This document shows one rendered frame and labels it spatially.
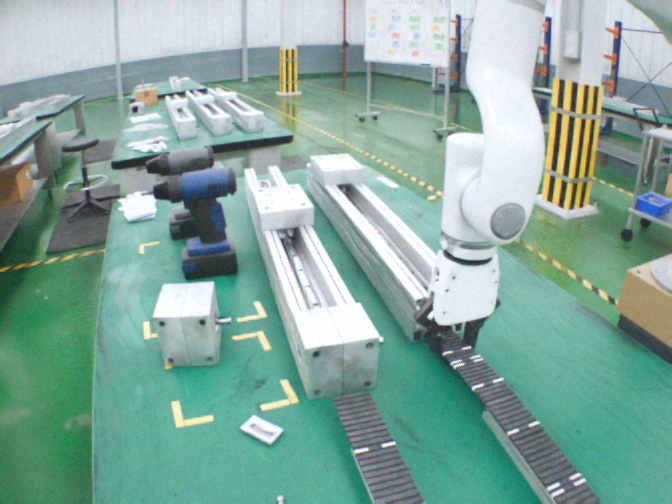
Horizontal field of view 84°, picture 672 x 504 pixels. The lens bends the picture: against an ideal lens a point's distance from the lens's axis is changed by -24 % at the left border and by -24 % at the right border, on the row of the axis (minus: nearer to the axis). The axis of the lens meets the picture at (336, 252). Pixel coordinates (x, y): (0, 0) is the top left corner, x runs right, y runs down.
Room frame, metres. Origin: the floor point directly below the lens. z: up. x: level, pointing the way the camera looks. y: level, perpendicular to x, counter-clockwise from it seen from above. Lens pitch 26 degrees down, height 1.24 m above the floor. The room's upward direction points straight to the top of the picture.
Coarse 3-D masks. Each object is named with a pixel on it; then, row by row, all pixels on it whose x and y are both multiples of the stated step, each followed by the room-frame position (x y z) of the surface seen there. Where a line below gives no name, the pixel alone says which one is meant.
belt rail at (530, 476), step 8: (488, 416) 0.42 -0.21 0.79; (488, 424) 0.42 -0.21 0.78; (496, 424) 0.41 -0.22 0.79; (496, 432) 0.40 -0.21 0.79; (504, 432) 0.38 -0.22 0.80; (504, 440) 0.38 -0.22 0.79; (512, 448) 0.36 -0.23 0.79; (512, 456) 0.35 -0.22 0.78; (520, 456) 0.34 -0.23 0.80; (520, 464) 0.33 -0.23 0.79; (528, 472) 0.32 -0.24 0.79; (528, 480) 0.31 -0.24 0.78; (536, 480) 0.30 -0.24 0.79; (536, 488) 0.29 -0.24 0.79; (544, 488) 0.28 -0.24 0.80; (544, 496) 0.28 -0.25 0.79
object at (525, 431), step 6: (522, 426) 0.38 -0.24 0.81; (528, 426) 0.38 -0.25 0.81; (534, 426) 0.38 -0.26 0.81; (540, 426) 0.37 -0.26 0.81; (510, 432) 0.37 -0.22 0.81; (516, 432) 0.37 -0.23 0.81; (522, 432) 0.37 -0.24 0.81; (528, 432) 0.37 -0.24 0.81; (534, 432) 0.37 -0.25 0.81; (510, 438) 0.36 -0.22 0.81; (516, 438) 0.36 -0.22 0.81; (522, 438) 0.36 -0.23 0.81
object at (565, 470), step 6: (570, 462) 0.31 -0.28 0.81; (558, 468) 0.30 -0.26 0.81; (564, 468) 0.30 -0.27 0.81; (570, 468) 0.30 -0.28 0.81; (540, 474) 0.30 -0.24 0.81; (546, 474) 0.29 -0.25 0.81; (552, 474) 0.29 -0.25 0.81; (558, 474) 0.29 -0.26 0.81; (564, 474) 0.29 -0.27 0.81; (570, 474) 0.29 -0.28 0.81; (540, 480) 0.29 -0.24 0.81; (546, 480) 0.28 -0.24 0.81; (552, 480) 0.28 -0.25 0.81; (558, 480) 0.28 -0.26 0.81; (546, 486) 0.28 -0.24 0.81
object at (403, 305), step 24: (312, 192) 1.32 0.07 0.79; (336, 192) 1.12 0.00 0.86; (360, 192) 1.13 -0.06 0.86; (336, 216) 1.07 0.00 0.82; (360, 216) 0.96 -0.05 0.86; (384, 216) 0.97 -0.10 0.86; (360, 240) 0.89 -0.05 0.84; (384, 240) 0.90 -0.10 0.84; (408, 240) 0.84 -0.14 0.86; (360, 264) 0.89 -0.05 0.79; (384, 264) 0.76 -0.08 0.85; (408, 264) 0.79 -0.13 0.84; (432, 264) 0.74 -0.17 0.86; (384, 288) 0.75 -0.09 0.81; (408, 288) 0.66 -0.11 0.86; (408, 312) 0.64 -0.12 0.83; (432, 312) 0.64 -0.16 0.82; (408, 336) 0.63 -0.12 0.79
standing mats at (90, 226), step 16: (112, 144) 6.15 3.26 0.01; (96, 160) 5.21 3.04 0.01; (288, 160) 4.64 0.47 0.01; (624, 160) 5.53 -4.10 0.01; (80, 192) 3.89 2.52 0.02; (96, 192) 3.86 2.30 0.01; (112, 192) 3.83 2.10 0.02; (96, 208) 3.41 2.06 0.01; (64, 224) 3.06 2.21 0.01; (80, 224) 3.05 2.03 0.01; (96, 224) 3.04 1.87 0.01; (64, 240) 2.74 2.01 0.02; (80, 240) 2.74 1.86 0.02; (96, 240) 2.73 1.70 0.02
